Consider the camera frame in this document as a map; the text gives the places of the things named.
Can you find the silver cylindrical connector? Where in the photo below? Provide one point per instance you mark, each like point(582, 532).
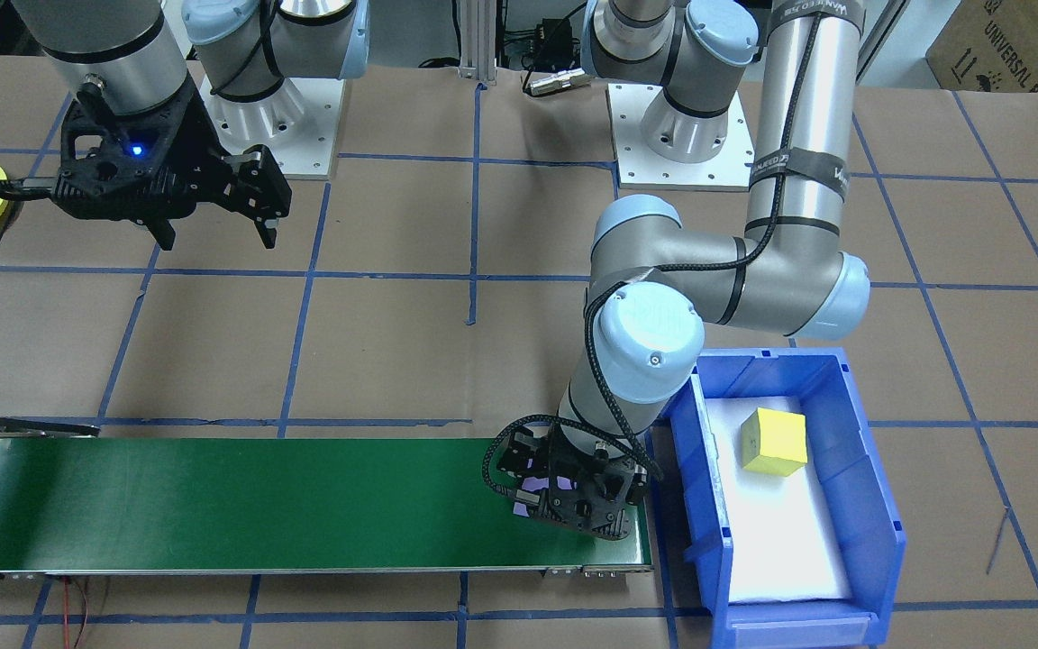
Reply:
point(559, 81)

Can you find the yellow foam block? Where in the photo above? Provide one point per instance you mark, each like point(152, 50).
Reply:
point(776, 442)

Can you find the brown cardboard box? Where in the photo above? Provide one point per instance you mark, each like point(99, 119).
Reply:
point(1015, 45)

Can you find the blue plastic bin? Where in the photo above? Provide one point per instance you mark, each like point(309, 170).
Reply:
point(861, 505)

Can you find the purple foam block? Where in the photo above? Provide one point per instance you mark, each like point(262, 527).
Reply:
point(532, 498)

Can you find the white foam pad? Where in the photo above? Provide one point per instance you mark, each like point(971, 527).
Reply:
point(780, 541)

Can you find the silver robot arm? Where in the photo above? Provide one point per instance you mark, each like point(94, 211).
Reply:
point(113, 45)
point(789, 261)

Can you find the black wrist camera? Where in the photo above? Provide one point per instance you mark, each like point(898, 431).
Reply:
point(591, 521)
point(86, 200)

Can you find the black power adapter box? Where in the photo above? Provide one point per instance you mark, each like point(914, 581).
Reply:
point(553, 36)

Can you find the green conveyor belt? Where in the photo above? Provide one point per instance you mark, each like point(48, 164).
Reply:
point(213, 505)

